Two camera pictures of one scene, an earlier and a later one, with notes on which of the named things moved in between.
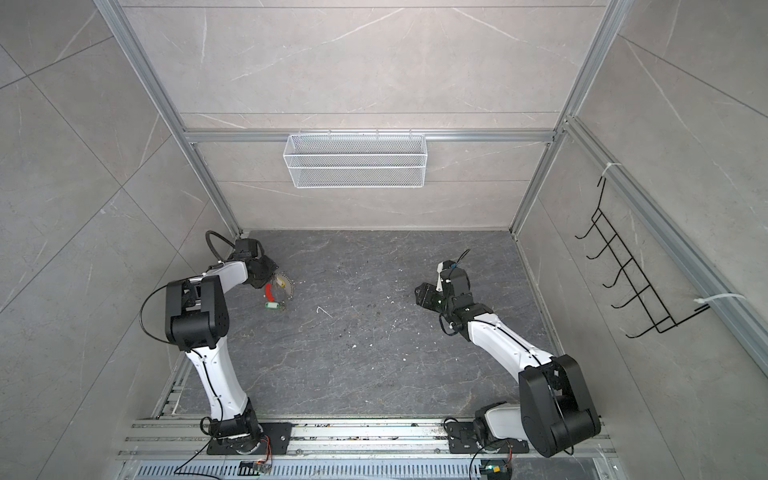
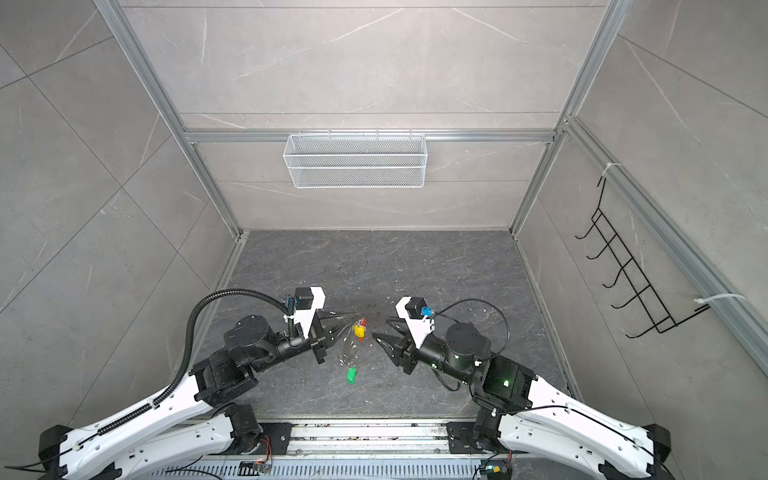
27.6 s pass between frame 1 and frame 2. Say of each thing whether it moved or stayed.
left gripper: moved
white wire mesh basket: stayed
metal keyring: moved
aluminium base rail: stayed
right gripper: moved
